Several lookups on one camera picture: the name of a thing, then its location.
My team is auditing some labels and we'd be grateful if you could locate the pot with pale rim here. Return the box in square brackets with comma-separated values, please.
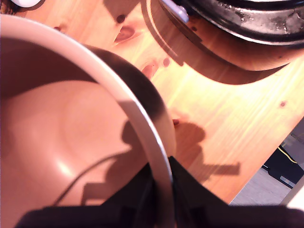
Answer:
[0, 14, 178, 228]

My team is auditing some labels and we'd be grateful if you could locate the white round object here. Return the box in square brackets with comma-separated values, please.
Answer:
[10, 0, 45, 8]

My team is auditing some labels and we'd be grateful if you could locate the white furniture edge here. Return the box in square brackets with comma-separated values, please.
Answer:
[281, 175, 304, 208]

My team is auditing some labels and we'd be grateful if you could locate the black box on floor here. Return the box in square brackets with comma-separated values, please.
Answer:
[261, 140, 304, 190]

